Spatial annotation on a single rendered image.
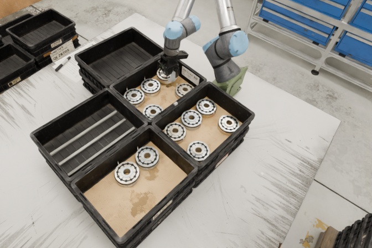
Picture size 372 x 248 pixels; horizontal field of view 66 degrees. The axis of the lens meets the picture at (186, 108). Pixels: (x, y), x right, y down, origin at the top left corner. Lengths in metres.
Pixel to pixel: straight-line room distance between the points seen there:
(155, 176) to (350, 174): 1.77
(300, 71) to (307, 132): 1.54
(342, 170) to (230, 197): 1.40
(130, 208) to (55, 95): 0.85
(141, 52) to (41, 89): 0.61
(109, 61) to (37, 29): 1.05
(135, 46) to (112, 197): 0.94
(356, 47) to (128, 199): 2.43
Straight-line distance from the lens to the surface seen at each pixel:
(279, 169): 1.53
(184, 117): 1.39
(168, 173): 1.26
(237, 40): 1.47
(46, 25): 2.67
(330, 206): 2.42
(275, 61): 3.22
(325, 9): 2.94
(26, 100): 1.80
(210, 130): 1.40
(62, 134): 1.43
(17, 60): 2.59
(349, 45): 3.03
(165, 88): 1.54
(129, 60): 1.71
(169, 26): 1.28
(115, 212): 1.21
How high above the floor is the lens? 1.96
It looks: 51 degrees down
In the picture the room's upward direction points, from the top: 7 degrees clockwise
